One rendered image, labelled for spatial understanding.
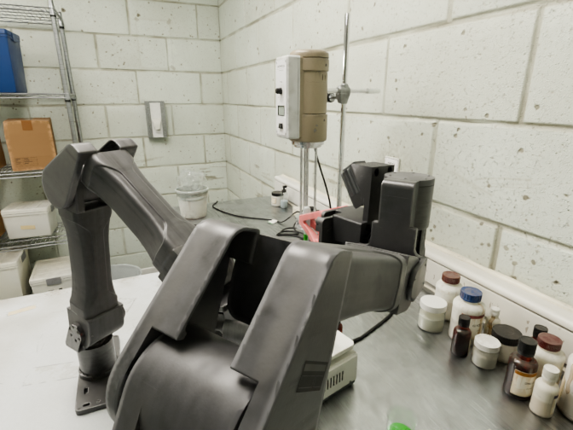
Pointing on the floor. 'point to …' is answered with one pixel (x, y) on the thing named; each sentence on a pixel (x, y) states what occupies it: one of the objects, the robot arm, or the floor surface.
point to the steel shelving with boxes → (59, 270)
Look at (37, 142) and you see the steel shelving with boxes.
